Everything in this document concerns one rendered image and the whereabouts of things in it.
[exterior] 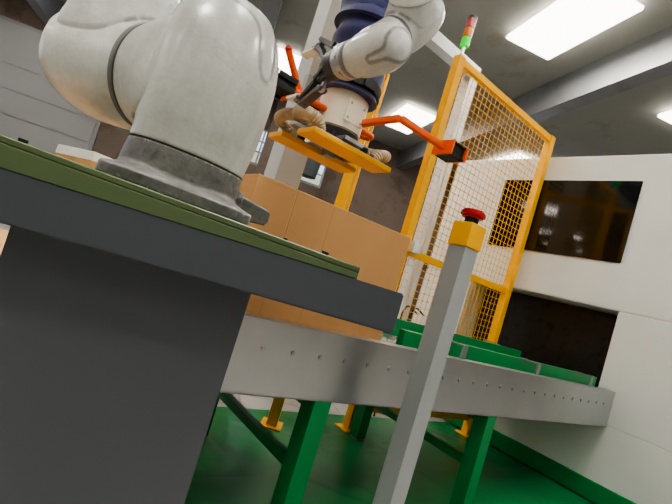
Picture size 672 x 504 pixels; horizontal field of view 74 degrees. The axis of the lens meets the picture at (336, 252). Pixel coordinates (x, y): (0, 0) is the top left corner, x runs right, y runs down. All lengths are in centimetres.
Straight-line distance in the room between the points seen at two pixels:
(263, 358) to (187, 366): 63
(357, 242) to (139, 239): 107
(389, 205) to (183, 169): 998
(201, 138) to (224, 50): 11
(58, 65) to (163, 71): 21
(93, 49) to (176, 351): 42
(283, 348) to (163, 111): 74
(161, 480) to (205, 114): 42
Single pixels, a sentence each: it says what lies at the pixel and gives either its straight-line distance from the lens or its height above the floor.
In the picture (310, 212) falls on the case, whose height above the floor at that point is 90.
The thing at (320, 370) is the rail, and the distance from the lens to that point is 126.
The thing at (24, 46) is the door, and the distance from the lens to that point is 1079.
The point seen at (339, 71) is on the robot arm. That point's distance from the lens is 117.
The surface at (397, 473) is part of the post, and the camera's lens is 135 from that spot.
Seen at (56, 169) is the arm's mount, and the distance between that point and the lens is 45.
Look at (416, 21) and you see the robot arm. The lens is 117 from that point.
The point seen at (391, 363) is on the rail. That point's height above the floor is 54.
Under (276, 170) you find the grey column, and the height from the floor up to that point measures 121.
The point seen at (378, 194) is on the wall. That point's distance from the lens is 1041.
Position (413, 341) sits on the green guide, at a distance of 163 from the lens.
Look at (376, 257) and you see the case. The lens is 147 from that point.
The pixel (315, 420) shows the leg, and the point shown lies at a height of 35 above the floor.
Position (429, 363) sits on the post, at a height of 60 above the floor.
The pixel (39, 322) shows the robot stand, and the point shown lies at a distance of 55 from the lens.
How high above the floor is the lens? 75
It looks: 3 degrees up
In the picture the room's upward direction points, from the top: 17 degrees clockwise
